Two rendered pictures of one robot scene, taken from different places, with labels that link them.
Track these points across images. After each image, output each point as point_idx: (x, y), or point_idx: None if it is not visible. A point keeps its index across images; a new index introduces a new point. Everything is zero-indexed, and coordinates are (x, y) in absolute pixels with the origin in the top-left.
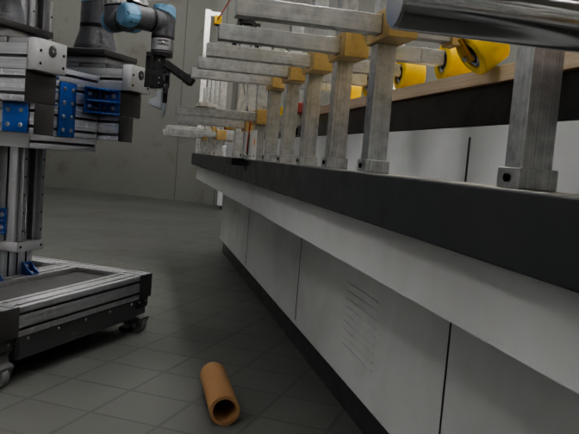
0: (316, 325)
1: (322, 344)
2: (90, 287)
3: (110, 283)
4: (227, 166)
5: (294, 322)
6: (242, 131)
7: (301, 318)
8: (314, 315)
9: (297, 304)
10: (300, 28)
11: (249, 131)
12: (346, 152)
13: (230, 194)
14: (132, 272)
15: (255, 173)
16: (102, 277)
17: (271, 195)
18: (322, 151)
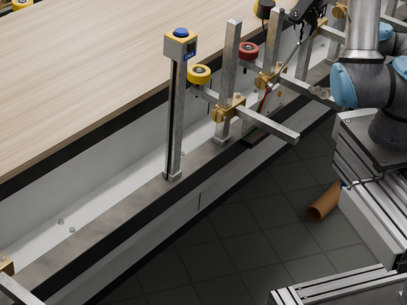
0: (241, 167)
1: (252, 164)
2: (364, 270)
3: (340, 273)
4: (179, 192)
5: (196, 213)
6: (231, 118)
7: (213, 193)
8: (237, 167)
9: (201, 196)
10: None
11: (264, 97)
12: (281, 43)
13: (142, 233)
14: (289, 300)
15: (303, 100)
16: (333, 294)
17: None
18: (240, 68)
